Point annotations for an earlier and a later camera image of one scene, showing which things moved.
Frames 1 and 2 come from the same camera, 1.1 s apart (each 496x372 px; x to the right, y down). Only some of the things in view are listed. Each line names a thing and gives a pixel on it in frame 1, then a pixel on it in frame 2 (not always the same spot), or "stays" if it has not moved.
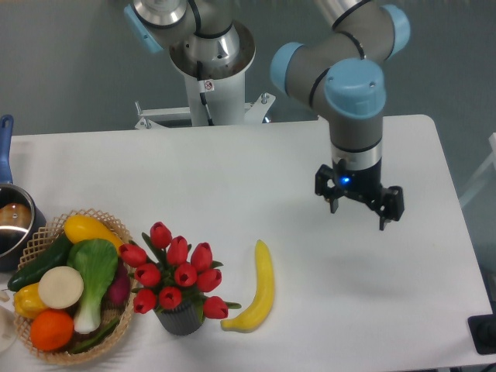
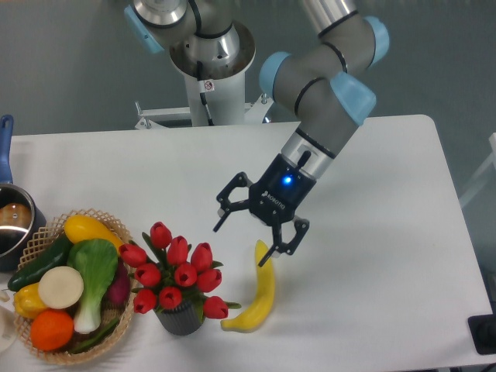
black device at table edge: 483,328 stays
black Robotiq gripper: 364,183 → 275,198
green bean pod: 84,346 stays
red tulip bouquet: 171,273 stays
